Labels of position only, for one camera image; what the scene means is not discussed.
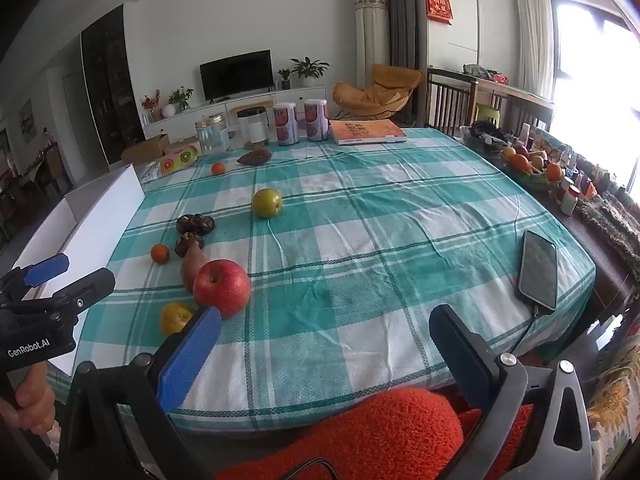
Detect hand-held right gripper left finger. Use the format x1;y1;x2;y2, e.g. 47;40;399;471
60;305;223;480

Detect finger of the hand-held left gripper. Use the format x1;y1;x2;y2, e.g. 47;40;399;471
20;267;117;321
0;253;71;302

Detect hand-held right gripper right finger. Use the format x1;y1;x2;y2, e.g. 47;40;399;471
429;304;594;480

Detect yellow persimmon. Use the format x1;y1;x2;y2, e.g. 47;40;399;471
159;302;197;337

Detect white box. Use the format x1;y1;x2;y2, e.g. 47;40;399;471
9;164;146;377

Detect red apple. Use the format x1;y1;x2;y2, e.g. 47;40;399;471
193;259;252;320

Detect yellow-green apple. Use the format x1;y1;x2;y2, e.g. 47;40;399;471
251;188;284;219

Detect person's left hand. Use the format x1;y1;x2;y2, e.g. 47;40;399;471
0;362;57;436

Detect black smartphone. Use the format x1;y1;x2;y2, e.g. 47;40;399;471
518;230;559;313

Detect teal checkered tablecloth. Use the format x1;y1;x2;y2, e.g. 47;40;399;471
47;127;597;433

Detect cardboard box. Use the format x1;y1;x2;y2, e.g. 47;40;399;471
121;134;171;165

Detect fruit-printed tissue pack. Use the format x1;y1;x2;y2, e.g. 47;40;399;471
141;141;202;181

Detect floral cushion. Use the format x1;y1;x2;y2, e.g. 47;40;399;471
585;332;640;480

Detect white bottle red cap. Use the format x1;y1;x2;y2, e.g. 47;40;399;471
560;185;582;216

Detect dark tall cabinet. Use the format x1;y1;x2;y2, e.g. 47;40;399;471
80;4;147;166

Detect fruit bowl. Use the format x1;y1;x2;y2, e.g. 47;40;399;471
501;145;563;192

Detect red flower bouquet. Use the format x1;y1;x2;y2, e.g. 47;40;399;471
141;89;162;122

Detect patterned fringed runner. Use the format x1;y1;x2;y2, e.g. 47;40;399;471
575;192;640;273

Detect clear glass jar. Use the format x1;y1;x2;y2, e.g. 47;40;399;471
194;112;232;156

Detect brown sweet potato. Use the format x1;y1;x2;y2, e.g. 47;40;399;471
236;148;273;166

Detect green plant in vase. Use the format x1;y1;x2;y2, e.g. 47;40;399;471
168;86;195;112

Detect black-lidded clear jar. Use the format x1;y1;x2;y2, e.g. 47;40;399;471
236;107;271;150

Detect white TV cabinet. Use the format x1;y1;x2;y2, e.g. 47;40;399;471
141;86;328;142

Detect orange book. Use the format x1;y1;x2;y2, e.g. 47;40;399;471
328;119;407;146

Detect printed tin can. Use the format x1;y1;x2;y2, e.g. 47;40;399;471
273;102;300;146
304;98;329;142

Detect wooden slatted chair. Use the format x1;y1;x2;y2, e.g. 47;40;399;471
426;67;482;136

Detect wooden side table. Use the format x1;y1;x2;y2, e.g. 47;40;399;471
467;76;556;133

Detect black television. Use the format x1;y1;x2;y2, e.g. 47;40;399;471
199;49;276;103

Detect orange lounge chair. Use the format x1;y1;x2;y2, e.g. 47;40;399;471
332;63;424;123

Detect large leafy potted plant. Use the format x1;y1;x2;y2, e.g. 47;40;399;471
290;56;331;88

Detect white sheer curtain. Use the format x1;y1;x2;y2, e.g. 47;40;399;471
515;0;557;98

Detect covered standing air conditioner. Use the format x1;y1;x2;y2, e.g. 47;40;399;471
353;0;391;81

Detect grey curtain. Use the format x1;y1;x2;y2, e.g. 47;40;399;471
372;0;428;126

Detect black charging cable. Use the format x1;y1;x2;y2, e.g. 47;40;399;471
505;304;542;358

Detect red wall hanging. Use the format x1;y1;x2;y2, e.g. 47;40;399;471
424;0;455;26

